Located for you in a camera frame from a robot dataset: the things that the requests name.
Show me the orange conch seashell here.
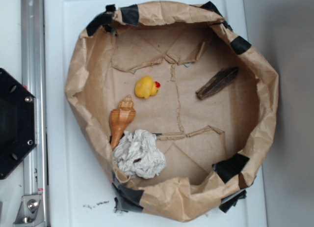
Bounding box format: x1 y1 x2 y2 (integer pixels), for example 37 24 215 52
109 95 136 150

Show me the white plastic tray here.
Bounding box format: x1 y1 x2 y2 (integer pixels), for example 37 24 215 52
43 0 269 227

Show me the crumpled white paper tissue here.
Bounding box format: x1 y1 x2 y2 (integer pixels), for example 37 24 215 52
113 129 167 179

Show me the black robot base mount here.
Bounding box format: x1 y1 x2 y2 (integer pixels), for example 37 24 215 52
0 68 36 180

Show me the brown paper bag bin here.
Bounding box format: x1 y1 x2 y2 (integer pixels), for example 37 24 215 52
65 1 279 222

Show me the dark brown wood chip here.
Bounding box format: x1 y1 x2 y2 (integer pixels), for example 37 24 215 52
196 67 239 100

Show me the aluminium extrusion rail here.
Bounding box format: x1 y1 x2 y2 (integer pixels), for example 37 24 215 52
21 0 50 227

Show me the metal corner bracket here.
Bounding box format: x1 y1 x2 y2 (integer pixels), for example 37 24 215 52
13 194 45 227

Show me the yellow rubber duck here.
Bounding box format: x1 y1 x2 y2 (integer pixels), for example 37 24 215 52
134 76 161 99

